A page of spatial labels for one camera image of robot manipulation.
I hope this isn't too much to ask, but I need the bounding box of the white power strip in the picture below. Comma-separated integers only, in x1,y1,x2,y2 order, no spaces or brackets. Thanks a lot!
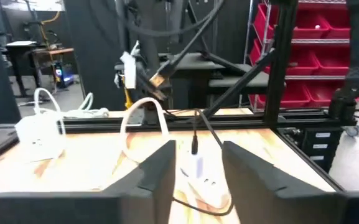
172,148,233,210

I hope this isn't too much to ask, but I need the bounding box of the small white bracket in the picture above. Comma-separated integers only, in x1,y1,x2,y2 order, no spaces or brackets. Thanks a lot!
113,40,138,90

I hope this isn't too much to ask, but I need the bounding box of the light blue USB charger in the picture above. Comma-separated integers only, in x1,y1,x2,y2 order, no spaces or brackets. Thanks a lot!
187,151,205,180

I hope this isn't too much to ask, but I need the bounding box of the metal rack with red bins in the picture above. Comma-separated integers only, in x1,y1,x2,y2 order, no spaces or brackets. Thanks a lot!
243,0,359,110

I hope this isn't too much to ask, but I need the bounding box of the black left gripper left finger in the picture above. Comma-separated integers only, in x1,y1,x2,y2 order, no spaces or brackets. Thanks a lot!
0,139,177,224

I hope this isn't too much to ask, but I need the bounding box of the pale green cube socket cord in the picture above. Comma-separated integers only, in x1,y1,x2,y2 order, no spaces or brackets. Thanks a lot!
32,87,111,119

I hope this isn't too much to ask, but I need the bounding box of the mint green cube socket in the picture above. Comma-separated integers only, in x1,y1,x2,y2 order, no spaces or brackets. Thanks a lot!
14,111,67,163

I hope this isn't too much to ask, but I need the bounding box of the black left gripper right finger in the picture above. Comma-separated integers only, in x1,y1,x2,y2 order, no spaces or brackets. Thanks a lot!
221,140,359,224

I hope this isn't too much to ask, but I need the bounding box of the black drawer cabinet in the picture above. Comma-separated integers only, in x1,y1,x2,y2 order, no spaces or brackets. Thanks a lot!
277,126,340,174

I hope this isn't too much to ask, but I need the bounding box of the black desk with wooden top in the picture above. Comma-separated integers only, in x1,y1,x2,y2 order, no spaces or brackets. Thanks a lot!
4,39,75,98

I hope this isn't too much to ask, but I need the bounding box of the short black USB cable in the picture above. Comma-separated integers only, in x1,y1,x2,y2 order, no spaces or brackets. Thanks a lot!
171,108,235,217

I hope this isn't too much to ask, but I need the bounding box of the black cable with metal plug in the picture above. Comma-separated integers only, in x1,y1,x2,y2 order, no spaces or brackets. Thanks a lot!
149,0,226,90

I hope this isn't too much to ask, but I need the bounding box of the desktop computer with lights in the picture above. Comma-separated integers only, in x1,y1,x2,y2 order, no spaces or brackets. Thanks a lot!
53,60,73,89

